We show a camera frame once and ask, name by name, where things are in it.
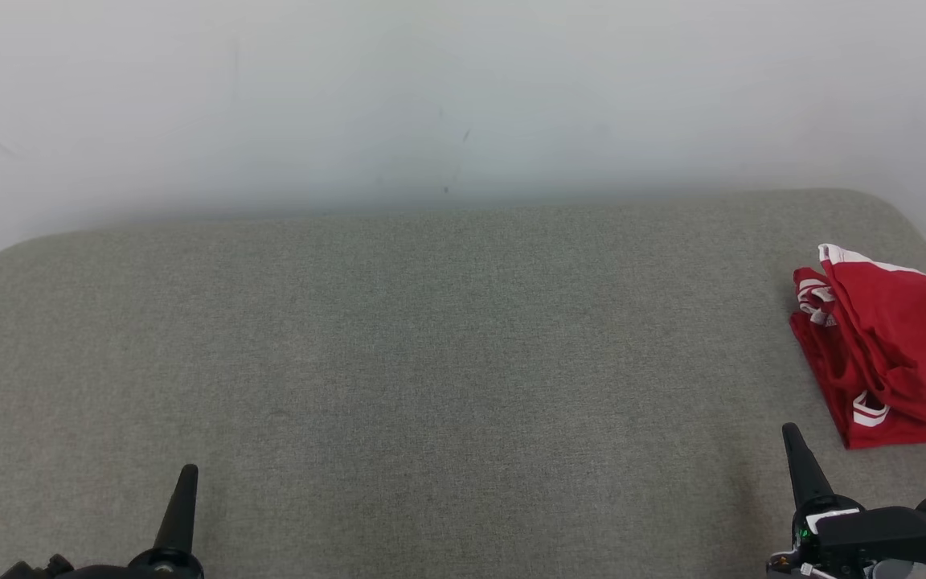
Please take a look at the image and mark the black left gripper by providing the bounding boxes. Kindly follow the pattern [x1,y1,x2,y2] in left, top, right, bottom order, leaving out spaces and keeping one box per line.
[0,464,207,579]

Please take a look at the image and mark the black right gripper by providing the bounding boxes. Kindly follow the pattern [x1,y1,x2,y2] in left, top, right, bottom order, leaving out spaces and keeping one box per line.
[767,422,926,579]

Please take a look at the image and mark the red Bulls basketball jersey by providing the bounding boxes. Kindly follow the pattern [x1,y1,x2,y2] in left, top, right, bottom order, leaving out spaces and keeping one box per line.
[789,268,926,450]

